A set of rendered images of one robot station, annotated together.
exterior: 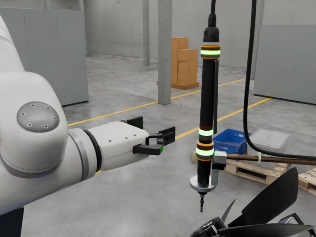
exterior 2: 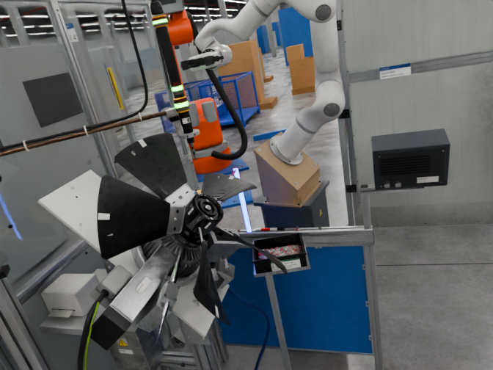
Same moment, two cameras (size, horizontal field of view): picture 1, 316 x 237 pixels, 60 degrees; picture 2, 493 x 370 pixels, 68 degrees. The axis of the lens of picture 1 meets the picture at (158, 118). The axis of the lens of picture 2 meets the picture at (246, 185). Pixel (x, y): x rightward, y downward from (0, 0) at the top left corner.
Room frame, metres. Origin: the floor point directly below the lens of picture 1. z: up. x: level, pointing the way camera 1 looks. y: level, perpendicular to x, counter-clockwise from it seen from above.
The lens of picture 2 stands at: (1.81, -0.50, 1.71)
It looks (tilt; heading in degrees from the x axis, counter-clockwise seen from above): 22 degrees down; 155
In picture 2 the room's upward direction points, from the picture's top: 12 degrees counter-clockwise
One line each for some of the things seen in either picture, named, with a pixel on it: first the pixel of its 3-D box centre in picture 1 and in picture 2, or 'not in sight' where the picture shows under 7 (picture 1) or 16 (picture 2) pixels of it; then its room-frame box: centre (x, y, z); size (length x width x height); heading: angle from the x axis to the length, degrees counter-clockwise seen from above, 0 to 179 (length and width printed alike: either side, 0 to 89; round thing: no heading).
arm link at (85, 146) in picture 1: (77, 154); (212, 58); (0.40, 0.13, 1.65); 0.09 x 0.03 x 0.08; 45
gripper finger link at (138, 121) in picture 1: (126, 124); (212, 59); (0.55, 0.07, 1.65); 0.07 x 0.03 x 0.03; 135
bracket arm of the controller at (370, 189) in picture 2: not in sight; (391, 187); (0.85, 0.58, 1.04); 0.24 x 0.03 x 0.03; 45
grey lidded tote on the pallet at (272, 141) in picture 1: (267, 148); not in sight; (3.42, -1.48, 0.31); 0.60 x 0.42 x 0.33; 143
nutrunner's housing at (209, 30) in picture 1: (207, 112); (173, 72); (0.65, -0.12, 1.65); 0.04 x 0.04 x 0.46
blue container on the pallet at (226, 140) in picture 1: (231, 143); not in sight; (3.72, -1.07, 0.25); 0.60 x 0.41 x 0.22; 144
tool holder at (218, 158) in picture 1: (207, 169); (183, 122); (0.65, -0.13, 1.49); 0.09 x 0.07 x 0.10; 80
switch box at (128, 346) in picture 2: not in sight; (133, 343); (0.57, -0.52, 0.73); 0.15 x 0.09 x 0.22; 45
